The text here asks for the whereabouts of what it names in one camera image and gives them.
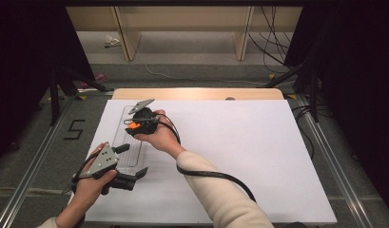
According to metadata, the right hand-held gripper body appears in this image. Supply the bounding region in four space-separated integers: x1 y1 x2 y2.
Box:
127 98 161 137

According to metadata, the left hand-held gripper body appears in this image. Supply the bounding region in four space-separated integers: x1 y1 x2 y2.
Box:
87 142 139 196

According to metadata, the clear ribbed plastic tray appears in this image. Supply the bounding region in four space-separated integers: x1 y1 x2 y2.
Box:
111 104 149 169

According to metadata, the person's right hand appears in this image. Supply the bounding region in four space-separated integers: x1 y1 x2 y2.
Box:
132 108 187 160

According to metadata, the person's left hand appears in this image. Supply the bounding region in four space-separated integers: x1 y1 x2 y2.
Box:
63 142 118 219

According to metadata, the pink object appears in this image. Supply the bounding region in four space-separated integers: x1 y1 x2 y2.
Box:
80 72 108 90

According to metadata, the black metal stand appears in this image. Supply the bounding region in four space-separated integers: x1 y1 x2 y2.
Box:
49 66 116 127
263 62 321 124

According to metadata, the crumpled white paper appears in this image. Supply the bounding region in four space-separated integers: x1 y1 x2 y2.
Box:
104 34 122 49

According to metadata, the light wooden shelf unit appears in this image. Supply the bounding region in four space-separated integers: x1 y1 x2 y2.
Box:
65 5 303 63

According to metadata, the black curtain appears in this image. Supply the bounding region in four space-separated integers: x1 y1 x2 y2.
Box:
282 0 389 208
0 0 95 165

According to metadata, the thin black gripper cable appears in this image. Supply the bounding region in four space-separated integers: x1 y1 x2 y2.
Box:
69 150 103 195

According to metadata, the thick black gripper cable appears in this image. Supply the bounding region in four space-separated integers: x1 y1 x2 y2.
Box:
155 113 258 204

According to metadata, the aluminium floor rail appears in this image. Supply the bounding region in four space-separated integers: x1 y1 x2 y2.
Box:
0 95 76 228
294 94 376 228

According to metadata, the bundle of black cables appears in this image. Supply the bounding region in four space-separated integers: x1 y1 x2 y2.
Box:
247 5 295 74

